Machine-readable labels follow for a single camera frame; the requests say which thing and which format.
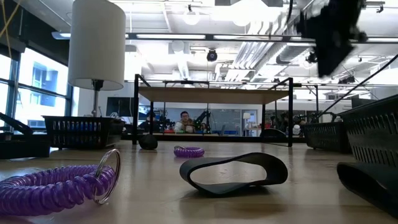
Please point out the silver ventilation duct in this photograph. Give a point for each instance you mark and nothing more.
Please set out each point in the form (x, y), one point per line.
(289, 54)

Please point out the window with dark frame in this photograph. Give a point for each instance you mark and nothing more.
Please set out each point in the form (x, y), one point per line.
(43, 102)

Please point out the black ceiling-mounted camera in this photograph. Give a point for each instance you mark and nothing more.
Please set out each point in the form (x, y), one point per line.
(346, 80)
(311, 58)

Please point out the black overhead frame bar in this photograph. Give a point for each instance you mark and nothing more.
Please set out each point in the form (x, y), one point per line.
(210, 37)

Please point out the person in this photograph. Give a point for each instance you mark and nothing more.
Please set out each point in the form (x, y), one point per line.
(150, 123)
(185, 119)

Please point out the black monitor screen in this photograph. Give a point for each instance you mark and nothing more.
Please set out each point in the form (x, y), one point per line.
(362, 102)
(119, 106)

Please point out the purple coil wristband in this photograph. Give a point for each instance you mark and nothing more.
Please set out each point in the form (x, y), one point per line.
(189, 152)
(46, 189)

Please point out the round white pendant lamp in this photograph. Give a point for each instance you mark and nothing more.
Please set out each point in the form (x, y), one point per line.
(191, 17)

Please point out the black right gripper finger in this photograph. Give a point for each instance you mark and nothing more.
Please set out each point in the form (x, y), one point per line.
(325, 59)
(339, 56)

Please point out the small white lamp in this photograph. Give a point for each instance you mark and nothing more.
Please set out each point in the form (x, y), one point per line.
(246, 115)

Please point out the white shade table lamp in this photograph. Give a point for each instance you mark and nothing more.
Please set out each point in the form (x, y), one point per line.
(96, 46)

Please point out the black plastic slotted basket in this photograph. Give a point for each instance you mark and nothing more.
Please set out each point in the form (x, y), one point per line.
(84, 141)
(326, 137)
(373, 137)

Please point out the black chair back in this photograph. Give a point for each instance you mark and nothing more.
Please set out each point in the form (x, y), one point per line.
(273, 133)

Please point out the wooden shelf riser black legs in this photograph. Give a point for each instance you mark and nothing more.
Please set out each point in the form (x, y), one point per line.
(211, 95)

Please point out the black dome ceiling camera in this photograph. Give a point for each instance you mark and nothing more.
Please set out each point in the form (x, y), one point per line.
(212, 56)

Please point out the white jug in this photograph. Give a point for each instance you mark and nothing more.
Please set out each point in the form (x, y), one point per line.
(297, 129)

